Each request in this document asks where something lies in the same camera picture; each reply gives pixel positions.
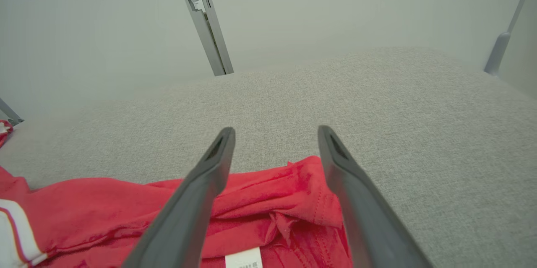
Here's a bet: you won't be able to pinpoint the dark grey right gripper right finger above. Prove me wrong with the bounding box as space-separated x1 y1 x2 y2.
317 125 433 268

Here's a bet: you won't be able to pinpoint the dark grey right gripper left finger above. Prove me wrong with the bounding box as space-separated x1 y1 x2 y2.
122 127 237 268

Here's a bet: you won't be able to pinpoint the red jersey with white trim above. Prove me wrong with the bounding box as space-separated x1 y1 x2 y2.
0 155 355 268

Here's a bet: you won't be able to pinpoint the red shorts with white stripes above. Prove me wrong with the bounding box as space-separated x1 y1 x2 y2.
0 119 14 148

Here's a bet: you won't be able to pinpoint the grey aluminium wall profile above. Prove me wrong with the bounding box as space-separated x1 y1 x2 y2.
172 0 235 77

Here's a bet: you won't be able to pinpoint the grey metal frame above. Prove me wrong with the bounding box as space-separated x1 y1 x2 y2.
0 98 24 126

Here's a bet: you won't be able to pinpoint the grey post with rounded feet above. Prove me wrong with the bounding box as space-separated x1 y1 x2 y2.
484 0 537 76

